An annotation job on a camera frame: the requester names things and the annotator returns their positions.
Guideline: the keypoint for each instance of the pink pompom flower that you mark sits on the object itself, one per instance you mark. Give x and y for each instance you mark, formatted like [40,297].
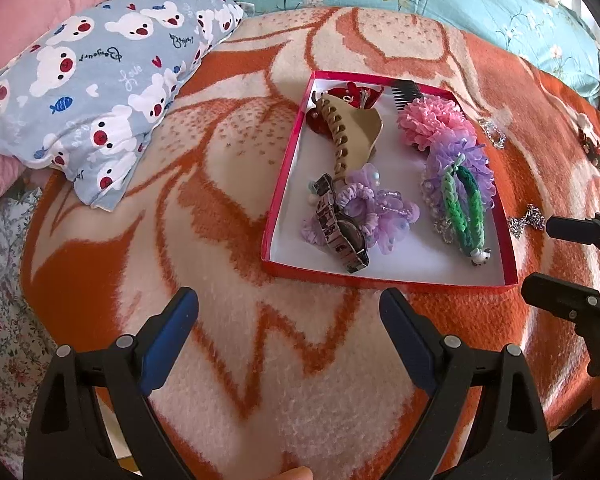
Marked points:
[430,120]

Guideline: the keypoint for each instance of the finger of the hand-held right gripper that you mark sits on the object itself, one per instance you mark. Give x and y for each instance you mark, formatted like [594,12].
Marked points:
[580,230]
[555,295]

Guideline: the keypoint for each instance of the bear print pillow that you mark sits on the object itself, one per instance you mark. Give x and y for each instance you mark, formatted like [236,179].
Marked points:
[105,60]

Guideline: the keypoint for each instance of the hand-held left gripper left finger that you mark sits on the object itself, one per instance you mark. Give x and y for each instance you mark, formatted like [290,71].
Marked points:
[172,340]

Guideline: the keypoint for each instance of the tan hair claw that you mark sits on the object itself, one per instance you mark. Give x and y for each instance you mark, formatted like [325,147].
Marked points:
[360,125]

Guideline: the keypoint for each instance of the person's left hand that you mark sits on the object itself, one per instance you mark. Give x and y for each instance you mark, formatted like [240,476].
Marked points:
[290,474]

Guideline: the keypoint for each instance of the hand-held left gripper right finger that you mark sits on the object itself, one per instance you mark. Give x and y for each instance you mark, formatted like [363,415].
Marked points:
[410,340]

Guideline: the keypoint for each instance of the floral bed sheet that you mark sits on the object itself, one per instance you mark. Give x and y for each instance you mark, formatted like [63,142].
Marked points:
[5,310]

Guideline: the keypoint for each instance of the red cardboard box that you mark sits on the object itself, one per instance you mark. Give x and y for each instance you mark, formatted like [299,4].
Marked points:
[410,262]

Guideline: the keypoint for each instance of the black hair comb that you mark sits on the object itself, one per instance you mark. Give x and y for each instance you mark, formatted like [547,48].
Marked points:
[405,92]

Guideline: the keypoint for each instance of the lilac beaded scrunchie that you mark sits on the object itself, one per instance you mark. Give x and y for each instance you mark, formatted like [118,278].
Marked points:
[380,210]

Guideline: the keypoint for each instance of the orange and cream blanket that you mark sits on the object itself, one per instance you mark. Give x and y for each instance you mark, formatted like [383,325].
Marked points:
[230,260]

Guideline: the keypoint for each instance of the purple ruffled scrunchie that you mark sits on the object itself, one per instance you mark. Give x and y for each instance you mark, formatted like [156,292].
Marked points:
[472,160]

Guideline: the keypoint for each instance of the small red beaded hair clip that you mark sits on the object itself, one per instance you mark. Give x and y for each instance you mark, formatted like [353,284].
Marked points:
[591,149]

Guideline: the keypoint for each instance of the red velvet bow hair clip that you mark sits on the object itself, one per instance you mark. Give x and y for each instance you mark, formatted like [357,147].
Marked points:
[345,92]

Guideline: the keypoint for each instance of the printed band wristwatch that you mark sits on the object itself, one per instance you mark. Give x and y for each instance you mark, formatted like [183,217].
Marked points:
[337,230]

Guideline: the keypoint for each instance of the clear crystal ornament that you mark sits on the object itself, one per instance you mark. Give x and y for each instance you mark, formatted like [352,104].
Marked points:
[495,135]

